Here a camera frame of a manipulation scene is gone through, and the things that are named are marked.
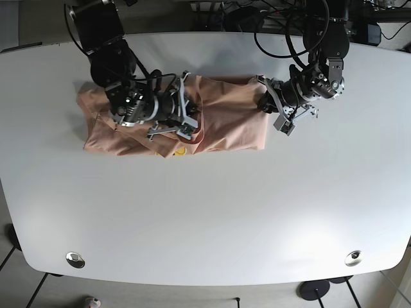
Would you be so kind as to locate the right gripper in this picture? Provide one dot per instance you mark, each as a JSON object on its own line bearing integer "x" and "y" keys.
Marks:
{"x": 174, "y": 108}

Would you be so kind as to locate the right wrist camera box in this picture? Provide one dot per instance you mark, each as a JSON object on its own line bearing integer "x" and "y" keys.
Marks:
{"x": 186, "y": 130}

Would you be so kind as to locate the table grommet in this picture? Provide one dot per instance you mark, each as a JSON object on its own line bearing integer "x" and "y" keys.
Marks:
{"x": 353, "y": 258}
{"x": 75, "y": 260}

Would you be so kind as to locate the black round stand base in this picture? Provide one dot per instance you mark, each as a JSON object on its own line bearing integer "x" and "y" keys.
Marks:
{"x": 313, "y": 290}

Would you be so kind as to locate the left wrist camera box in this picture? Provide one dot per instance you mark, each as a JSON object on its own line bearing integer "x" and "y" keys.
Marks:
{"x": 283, "y": 125}

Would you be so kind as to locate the grey sneaker shoe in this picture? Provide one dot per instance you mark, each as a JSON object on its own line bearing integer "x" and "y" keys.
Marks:
{"x": 91, "y": 302}

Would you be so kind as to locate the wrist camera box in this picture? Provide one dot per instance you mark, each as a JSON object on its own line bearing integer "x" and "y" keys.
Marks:
{"x": 283, "y": 125}
{"x": 186, "y": 130}

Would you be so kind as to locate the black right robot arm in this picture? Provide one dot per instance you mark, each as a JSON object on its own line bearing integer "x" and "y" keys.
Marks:
{"x": 135, "y": 95}

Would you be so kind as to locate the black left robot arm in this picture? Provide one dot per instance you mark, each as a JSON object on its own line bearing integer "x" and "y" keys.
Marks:
{"x": 317, "y": 71}

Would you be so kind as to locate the peach T-shirt emoji print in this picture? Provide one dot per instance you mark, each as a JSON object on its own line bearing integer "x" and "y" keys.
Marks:
{"x": 228, "y": 120}

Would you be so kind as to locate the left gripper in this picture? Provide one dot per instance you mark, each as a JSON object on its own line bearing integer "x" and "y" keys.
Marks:
{"x": 284, "y": 99}

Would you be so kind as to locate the right table grommet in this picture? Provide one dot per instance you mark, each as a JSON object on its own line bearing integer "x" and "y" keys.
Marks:
{"x": 353, "y": 258}

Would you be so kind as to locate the left table grommet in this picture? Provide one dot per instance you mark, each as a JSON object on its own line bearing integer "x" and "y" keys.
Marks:
{"x": 75, "y": 260}

